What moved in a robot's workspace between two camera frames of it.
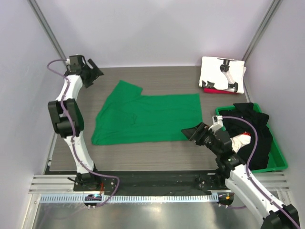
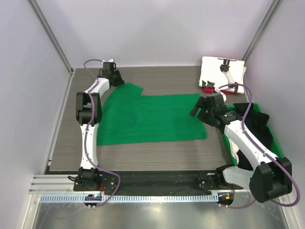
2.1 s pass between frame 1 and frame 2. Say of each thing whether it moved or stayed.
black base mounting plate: stayed
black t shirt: stayed
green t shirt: stayed
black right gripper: moved
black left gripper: moved
